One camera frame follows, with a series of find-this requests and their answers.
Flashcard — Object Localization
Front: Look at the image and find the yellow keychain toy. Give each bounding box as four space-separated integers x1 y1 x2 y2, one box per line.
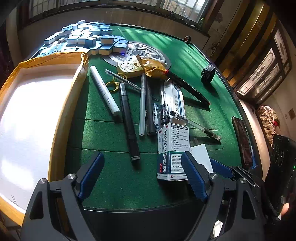
106 61 144 93

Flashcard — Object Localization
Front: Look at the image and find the thin clear pen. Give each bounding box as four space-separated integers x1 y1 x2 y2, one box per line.
105 69 141 91

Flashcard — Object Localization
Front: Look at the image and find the barred window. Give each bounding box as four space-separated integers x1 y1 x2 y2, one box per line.
28 0 211 24

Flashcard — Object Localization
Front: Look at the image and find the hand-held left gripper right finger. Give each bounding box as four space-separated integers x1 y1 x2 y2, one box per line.
181 152 269 241

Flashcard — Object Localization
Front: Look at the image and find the white charger adapter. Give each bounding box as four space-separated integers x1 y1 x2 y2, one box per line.
190 143 213 174

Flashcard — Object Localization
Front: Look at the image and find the black smartphone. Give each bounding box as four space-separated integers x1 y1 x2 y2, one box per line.
232 116 254 169

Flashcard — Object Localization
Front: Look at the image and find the clear gel pen black grip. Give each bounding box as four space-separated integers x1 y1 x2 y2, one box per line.
169 110 222 141

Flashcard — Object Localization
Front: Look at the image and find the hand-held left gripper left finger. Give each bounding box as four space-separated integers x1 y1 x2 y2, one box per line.
21 152 105 241

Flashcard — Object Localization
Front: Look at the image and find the tangled wire on wall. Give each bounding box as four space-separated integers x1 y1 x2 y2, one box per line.
205 41 216 54

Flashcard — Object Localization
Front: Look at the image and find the frosted white pen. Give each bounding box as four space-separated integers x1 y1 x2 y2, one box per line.
139 74 147 136

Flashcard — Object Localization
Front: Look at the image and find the person's right hand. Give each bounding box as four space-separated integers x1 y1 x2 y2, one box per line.
280 202 291 219

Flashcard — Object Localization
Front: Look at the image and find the white teal medicine box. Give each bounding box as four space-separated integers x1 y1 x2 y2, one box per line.
157 124 191 181

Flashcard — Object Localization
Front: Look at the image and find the gold snack packet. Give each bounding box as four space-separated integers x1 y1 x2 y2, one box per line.
136 55 168 77

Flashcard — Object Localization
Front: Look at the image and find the white ointment tube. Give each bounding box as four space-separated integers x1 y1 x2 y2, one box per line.
148 57 167 66

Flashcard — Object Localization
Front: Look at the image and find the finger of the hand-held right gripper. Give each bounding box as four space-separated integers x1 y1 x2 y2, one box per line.
209 158 264 188

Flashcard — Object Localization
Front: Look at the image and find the round white disc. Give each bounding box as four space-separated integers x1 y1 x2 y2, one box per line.
103 41 171 70

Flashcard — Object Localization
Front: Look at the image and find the floral patterned cloth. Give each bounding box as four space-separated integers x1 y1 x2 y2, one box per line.
256 105 281 144

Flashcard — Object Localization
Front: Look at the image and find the white blue medicine box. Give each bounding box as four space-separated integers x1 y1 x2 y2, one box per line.
164 80 186 119

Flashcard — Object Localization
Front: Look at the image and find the long black marker red end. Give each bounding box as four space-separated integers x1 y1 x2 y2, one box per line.
163 69 211 106

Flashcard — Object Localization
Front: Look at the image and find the white box with yellow tape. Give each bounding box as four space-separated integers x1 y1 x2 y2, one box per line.
0 52 89 227

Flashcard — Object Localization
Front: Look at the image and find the wooden glass panel door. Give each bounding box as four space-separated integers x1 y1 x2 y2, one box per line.
235 27 292 105

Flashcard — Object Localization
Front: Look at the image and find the dark grey pen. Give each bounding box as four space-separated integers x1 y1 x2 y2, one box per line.
146 80 157 135

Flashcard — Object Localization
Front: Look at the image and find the black round device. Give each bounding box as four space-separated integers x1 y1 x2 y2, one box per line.
200 65 216 83

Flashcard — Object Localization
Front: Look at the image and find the pile of blue mahjong tiles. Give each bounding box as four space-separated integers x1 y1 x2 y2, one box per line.
35 20 129 56

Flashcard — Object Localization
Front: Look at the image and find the white paint marker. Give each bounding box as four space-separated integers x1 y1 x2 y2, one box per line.
90 66 122 116

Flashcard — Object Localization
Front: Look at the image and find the thick black pen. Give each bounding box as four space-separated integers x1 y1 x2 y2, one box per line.
119 83 141 163

